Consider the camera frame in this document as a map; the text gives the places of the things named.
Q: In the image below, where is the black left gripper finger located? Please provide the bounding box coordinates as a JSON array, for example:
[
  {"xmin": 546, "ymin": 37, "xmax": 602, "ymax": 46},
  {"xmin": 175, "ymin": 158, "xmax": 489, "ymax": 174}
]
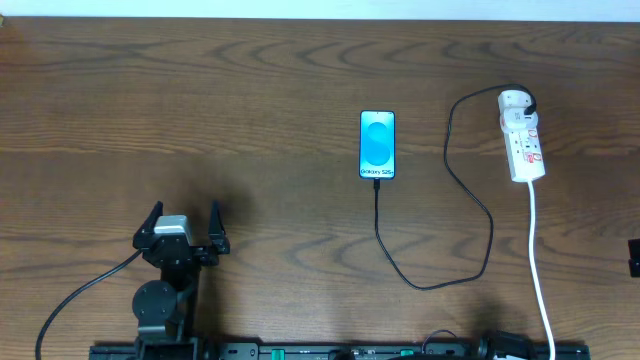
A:
[
  {"xmin": 208, "ymin": 201, "xmax": 230, "ymax": 255},
  {"xmin": 132, "ymin": 201, "xmax": 163, "ymax": 250}
]

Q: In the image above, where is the blue Galaxy smartphone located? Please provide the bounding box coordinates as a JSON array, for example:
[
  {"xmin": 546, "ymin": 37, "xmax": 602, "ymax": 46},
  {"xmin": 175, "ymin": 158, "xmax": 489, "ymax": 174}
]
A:
[{"xmin": 359, "ymin": 110, "xmax": 396, "ymax": 180}]

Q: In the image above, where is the black USB charging cable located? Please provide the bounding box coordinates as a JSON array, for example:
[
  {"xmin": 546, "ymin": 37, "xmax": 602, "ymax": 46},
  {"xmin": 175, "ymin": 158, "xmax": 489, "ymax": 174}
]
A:
[{"xmin": 372, "ymin": 83, "xmax": 539, "ymax": 292}]

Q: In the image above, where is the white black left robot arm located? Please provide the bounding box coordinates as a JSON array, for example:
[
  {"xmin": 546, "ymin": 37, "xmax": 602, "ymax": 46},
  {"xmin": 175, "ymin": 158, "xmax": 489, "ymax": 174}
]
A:
[{"xmin": 132, "ymin": 202, "xmax": 230, "ymax": 360}]

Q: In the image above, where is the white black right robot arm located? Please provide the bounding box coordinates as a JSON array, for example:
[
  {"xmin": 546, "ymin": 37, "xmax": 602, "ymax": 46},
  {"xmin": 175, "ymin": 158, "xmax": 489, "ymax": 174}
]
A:
[{"xmin": 628, "ymin": 239, "xmax": 640, "ymax": 278}]

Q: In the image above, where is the white USB charger plug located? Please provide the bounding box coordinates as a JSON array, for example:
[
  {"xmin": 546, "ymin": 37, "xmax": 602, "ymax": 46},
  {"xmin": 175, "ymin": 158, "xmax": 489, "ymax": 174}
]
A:
[{"xmin": 498, "ymin": 89, "xmax": 537, "ymax": 115}]

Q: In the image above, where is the white power strip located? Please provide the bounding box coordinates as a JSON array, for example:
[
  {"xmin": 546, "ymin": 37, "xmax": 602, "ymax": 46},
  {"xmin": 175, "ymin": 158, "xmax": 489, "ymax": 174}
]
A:
[{"xmin": 500, "ymin": 108, "xmax": 546, "ymax": 183}]

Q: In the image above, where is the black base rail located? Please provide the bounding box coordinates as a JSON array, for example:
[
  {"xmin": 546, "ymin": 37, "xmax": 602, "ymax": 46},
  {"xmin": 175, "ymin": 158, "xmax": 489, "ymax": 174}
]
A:
[{"xmin": 88, "ymin": 342, "xmax": 591, "ymax": 360}]

